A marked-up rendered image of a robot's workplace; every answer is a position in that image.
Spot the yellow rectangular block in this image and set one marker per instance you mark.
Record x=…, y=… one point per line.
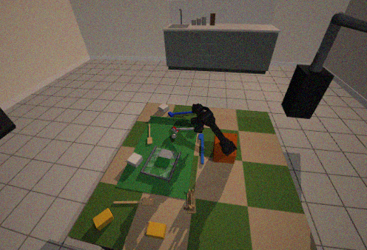
x=157, y=230
x=102, y=219

